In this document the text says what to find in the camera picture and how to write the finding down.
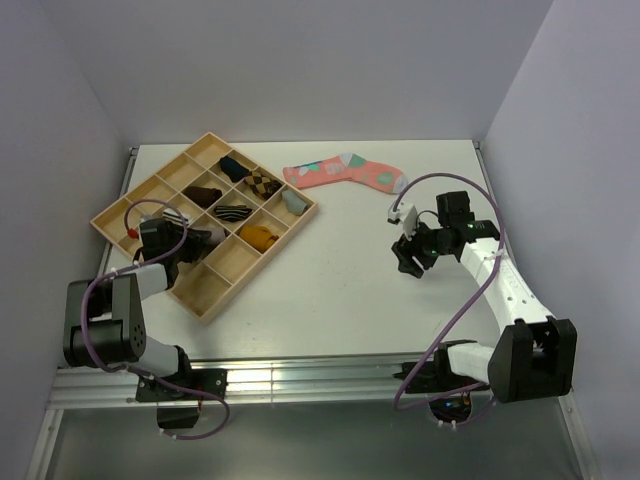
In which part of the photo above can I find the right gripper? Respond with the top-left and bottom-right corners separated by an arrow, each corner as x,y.
392,215 -> 452,279

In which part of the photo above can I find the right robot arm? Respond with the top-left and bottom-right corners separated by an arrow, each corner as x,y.
388,191 -> 578,403

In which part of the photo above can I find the grey rolled sock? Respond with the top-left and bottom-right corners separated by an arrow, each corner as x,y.
282,189 -> 309,216

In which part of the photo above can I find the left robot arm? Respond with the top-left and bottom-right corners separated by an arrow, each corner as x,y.
63,218 -> 215,399

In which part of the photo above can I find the dark brown rolled sock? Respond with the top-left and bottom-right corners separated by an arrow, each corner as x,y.
183,185 -> 223,209

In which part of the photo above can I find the black white striped rolled sock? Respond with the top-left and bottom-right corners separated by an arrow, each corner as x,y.
213,205 -> 253,223

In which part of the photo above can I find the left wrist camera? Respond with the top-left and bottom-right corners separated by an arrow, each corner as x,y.
127,215 -> 158,239

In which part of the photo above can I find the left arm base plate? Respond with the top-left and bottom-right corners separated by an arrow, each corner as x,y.
135,368 -> 227,403

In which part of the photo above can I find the brown argyle rolled sock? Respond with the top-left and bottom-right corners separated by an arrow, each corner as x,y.
243,171 -> 282,200

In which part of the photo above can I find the white sock with black stripes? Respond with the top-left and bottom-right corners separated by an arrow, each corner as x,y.
162,208 -> 192,226

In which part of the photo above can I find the aluminium frame rail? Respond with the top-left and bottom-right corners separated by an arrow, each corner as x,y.
47,354 -> 418,410

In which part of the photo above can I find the dark teal rolled sock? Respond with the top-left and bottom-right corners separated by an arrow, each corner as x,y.
219,156 -> 251,183

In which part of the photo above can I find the pink patterned sock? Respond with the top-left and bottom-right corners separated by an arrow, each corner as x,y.
282,153 -> 409,195

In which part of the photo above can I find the wooden divided tray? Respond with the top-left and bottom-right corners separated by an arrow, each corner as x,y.
91,132 -> 318,324

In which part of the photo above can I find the taupe sock with red stripes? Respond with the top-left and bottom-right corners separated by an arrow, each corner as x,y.
204,227 -> 229,247

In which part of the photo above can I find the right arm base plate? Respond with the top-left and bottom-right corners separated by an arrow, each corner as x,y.
405,360 -> 478,394

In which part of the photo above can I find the mustard yellow rolled sock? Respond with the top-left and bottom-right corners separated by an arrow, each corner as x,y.
239,225 -> 279,253

